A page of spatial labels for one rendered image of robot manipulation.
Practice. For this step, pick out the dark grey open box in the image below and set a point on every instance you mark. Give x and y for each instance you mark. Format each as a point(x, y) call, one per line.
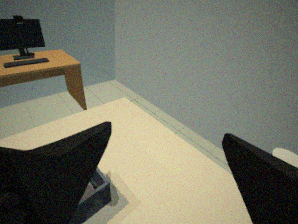
point(94, 201)

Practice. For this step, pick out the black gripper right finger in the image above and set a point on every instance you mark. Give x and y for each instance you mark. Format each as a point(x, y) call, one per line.
point(268, 185)

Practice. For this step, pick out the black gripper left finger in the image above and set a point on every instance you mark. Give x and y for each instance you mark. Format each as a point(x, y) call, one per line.
point(51, 179)

